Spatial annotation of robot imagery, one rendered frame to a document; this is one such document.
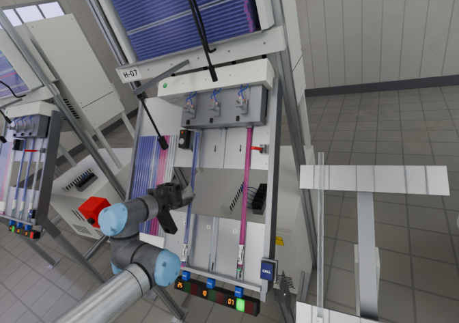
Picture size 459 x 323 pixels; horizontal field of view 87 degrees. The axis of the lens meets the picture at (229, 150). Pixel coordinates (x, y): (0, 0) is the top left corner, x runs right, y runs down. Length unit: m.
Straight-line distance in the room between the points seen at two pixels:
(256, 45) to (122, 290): 0.77
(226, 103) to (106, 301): 0.66
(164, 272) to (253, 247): 0.34
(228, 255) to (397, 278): 1.09
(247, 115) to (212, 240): 0.46
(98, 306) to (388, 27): 3.50
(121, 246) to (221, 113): 0.53
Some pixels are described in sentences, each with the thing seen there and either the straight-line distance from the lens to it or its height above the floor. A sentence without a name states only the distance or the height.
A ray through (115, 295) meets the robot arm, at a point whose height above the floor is 1.07.
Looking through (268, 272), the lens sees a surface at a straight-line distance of 0.81.
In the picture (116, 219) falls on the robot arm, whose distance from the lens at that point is 0.69.
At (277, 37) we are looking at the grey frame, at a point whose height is 1.35.
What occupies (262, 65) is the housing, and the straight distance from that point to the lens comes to 0.87.
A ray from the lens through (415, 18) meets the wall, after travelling 3.56.
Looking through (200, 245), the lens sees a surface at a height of 0.78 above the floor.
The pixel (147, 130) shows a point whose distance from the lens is 1.20.
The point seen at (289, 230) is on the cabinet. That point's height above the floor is 0.61.
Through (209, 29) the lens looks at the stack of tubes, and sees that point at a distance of 0.90.
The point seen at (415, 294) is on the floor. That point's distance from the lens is 1.72.
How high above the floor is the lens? 1.49
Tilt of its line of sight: 30 degrees down
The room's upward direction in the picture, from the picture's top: 19 degrees counter-clockwise
